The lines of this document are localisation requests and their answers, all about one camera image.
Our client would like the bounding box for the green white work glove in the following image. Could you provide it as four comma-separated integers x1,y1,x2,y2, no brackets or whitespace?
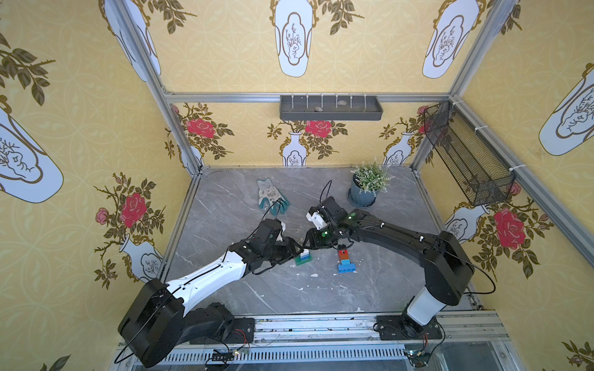
257,178,290,216

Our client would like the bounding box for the light blue 2x4 brick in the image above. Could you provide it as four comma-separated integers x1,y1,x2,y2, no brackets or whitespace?
338,263,356,274

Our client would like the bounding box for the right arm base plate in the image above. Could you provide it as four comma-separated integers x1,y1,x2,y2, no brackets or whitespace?
373,315,444,340

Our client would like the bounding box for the potted plant grey pot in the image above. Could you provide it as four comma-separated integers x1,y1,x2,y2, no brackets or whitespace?
348,162,393,208

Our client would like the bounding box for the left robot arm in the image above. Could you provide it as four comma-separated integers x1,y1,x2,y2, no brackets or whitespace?
118,219,304,368

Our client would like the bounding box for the green 2x4 brick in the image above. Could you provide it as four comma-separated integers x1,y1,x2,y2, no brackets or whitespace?
295,255,312,266

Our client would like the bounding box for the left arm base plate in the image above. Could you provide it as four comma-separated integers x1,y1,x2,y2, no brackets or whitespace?
190,318,255,346

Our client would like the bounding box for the aluminium front rail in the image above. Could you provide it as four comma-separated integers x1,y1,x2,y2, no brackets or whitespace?
114,311,524,370

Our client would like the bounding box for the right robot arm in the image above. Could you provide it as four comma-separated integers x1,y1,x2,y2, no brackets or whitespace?
306,196,475,332

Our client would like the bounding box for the black wire mesh basket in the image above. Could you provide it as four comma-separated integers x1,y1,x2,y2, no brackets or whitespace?
421,102,516,206

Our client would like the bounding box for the grey wall shelf tray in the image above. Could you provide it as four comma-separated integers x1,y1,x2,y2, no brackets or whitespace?
279,94,384,122

